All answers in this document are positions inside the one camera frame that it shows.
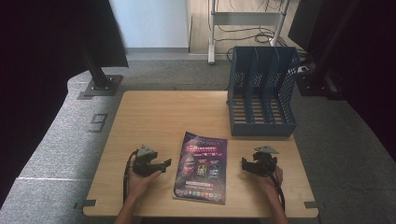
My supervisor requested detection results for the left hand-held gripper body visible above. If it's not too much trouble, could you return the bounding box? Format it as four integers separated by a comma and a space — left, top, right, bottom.
132, 144, 161, 178

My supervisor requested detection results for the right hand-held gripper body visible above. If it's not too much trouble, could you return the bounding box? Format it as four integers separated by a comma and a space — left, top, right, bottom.
248, 145, 280, 177

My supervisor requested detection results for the purple magazine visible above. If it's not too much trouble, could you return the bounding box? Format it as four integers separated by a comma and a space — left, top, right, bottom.
172, 131, 229, 205

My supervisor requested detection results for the blue plastic file rack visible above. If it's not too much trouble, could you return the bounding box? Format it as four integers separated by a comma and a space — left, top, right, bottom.
227, 46, 301, 138

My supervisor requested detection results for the person's left hand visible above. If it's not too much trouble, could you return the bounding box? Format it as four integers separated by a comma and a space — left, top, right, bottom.
127, 158, 163, 201

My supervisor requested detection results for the person's right hand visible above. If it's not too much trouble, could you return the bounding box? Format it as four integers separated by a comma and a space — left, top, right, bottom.
257, 165, 285, 201

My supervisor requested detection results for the black stand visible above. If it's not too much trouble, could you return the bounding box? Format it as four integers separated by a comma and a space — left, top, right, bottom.
294, 0, 345, 101

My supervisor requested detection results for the white metal stand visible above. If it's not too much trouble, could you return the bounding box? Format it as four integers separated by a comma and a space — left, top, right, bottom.
207, 0, 292, 65

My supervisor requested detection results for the black curtain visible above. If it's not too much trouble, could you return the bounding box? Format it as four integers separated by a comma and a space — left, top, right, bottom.
0, 0, 130, 210
288, 0, 396, 163

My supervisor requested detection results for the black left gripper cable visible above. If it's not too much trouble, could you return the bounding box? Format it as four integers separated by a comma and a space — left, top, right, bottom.
122, 149, 139, 205

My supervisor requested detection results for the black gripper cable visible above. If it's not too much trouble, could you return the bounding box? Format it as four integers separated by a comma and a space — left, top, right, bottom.
269, 172, 287, 213
122, 149, 139, 205

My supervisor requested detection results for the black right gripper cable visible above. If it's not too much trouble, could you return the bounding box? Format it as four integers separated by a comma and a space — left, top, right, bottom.
269, 172, 287, 213

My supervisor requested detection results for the grey metal table bracket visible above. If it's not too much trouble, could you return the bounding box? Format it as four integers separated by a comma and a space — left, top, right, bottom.
73, 199, 98, 210
304, 201, 325, 210

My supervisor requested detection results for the black post with base plate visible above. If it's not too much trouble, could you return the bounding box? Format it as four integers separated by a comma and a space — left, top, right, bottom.
81, 50, 124, 97

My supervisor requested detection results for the coiled black floor cable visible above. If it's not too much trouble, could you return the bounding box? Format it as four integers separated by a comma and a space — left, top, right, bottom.
254, 30, 289, 49

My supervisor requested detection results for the thin black floor cable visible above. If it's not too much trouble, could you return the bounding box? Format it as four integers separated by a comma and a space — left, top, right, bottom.
214, 25, 281, 43

